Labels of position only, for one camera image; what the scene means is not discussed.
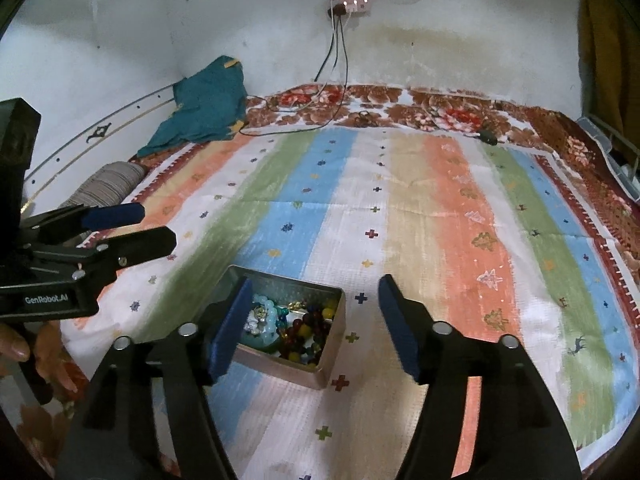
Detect grey striped pillow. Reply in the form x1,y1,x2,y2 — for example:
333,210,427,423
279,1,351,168
59,161,147,213

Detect long black cable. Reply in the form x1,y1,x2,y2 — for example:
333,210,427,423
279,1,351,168
239,10,352,136

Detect white plastic basket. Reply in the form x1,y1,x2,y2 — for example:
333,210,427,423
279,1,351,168
575,115,640,196

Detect striped pastel woven blanket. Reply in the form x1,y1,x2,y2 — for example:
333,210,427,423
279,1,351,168
60,127,636,480

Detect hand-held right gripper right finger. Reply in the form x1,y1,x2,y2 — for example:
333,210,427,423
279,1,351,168
377,274,583,480

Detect white charm bead bracelet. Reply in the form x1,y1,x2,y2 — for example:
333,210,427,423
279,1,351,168
249,305,272,336

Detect light blue bead bracelet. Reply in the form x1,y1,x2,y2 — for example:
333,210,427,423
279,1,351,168
245,297,290,356

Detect dark and yellow bead bracelet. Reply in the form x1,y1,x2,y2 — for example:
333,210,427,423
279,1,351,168
285,300,341,356

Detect multicolour bead bracelet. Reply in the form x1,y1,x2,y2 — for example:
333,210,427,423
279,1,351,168
277,335,327,367

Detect yellow cloth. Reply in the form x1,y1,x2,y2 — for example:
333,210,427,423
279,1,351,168
577,0,640,126

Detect person's left hand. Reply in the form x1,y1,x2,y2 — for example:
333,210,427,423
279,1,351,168
0,320,83,403

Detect pink power strip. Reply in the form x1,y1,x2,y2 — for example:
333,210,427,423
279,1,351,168
329,0,372,17

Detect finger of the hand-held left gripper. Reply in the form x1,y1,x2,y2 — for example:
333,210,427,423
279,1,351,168
22,202,146,242
30,225,178,287

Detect teal cloth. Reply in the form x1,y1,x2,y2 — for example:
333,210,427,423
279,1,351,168
136,55,249,160

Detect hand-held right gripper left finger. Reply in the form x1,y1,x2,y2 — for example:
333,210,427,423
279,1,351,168
55,276,256,480

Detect short black cable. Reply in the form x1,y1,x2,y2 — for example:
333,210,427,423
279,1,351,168
314,10,337,83

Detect metal tin box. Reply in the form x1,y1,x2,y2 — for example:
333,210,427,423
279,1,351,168
202,265,347,391

